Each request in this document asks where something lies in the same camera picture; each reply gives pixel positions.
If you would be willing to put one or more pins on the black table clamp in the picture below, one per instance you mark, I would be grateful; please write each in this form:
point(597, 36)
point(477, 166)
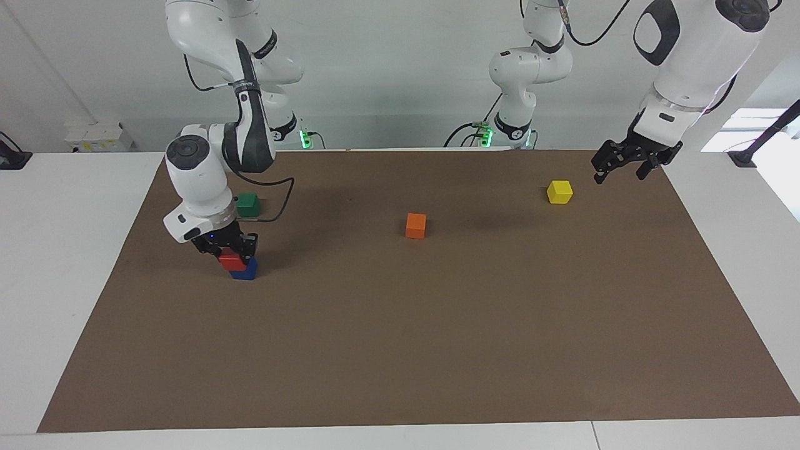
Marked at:
point(12, 159)

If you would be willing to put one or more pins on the white box yellow label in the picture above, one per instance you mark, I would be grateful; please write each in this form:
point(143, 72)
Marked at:
point(100, 137)

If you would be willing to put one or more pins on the orange block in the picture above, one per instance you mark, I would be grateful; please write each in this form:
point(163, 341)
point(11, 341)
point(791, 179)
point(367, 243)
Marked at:
point(415, 226)

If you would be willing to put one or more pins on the blue block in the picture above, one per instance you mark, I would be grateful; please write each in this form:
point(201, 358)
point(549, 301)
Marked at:
point(247, 274)

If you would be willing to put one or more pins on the green block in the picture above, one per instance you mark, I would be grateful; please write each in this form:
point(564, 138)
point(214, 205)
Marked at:
point(249, 205)

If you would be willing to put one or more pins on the brown table mat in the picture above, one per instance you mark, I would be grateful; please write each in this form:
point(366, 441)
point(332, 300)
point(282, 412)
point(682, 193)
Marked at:
point(400, 337)

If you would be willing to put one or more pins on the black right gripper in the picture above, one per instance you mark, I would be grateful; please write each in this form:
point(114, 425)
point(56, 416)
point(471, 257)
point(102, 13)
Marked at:
point(224, 237)

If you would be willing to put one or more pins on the red block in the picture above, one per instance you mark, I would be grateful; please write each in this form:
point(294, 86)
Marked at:
point(231, 261)

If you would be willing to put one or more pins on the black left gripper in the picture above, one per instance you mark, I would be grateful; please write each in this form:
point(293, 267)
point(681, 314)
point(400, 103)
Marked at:
point(644, 149)

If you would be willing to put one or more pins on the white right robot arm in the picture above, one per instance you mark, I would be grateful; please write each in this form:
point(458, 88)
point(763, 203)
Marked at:
point(200, 169)

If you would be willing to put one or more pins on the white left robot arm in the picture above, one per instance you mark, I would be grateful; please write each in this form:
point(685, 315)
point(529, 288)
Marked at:
point(694, 56)

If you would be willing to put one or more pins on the yellow block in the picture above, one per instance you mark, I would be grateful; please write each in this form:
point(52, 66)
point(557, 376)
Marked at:
point(559, 192)

